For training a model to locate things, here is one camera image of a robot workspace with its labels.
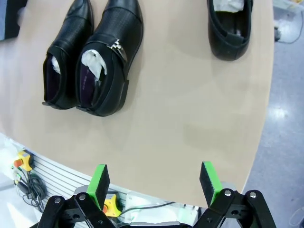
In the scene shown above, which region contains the white paper shoe stuffing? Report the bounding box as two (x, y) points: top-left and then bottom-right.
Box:
(81, 49), (108, 82)
(214, 0), (246, 14)
(50, 56), (63, 75)

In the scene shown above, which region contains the aluminium slotted table rail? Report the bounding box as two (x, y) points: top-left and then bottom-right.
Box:
(0, 132), (202, 228)

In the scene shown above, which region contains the white device box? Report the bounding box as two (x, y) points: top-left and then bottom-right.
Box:
(125, 190), (200, 228)

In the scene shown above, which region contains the black metal stand shelf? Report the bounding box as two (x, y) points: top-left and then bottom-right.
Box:
(0, 0), (28, 42)

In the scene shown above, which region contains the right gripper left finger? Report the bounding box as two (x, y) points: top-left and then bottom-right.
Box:
(29, 163), (114, 228)

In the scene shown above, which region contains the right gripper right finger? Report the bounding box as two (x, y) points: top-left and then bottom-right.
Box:
(192, 161), (277, 228)

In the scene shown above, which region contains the yellow emergency stop box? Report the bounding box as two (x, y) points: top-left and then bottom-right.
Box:
(104, 193), (122, 217)

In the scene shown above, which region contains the black cable bundle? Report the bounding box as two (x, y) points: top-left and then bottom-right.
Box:
(13, 170), (48, 212)

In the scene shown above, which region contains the thin grey cable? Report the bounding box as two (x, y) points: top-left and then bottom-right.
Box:
(118, 201), (177, 217)

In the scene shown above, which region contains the black plain leather shoe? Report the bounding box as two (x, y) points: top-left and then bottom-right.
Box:
(206, 0), (253, 61)

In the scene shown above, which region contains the orange emergency stop box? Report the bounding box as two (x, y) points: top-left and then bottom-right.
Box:
(13, 150), (33, 172)

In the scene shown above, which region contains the black buckle loafer shoe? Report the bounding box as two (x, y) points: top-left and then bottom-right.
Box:
(75, 0), (144, 117)
(42, 0), (95, 110)

